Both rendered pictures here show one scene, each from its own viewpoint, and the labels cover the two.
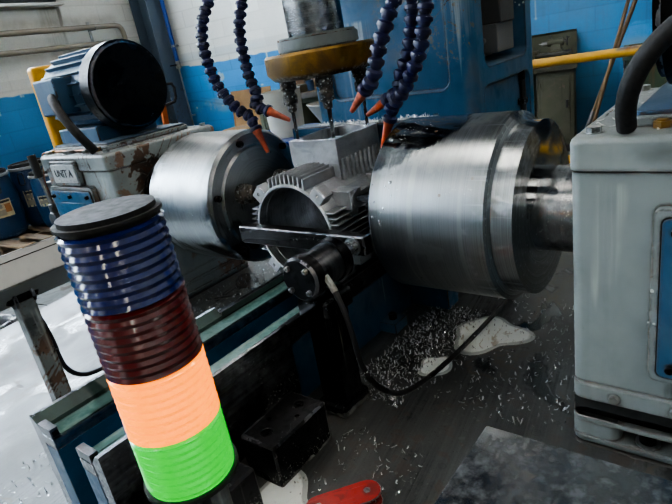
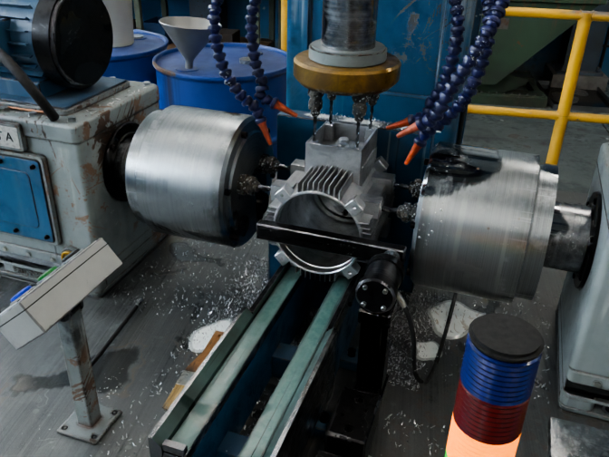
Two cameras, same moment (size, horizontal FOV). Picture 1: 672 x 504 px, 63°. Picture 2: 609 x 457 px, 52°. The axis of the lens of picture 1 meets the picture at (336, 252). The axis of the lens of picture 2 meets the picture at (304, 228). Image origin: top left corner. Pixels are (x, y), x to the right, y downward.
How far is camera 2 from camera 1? 0.50 m
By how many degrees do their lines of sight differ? 22
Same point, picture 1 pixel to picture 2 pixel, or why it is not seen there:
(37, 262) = (91, 272)
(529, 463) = (593, 443)
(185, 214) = (182, 202)
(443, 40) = (436, 55)
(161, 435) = not seen: outside the picture
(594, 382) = (584, 372)
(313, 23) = (358, 43)
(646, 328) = not seen: outside the picture
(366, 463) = (418, 443)
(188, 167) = (189, 154)
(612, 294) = not seen: outside the picture
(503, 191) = (541, 231)
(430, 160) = (479, 197)
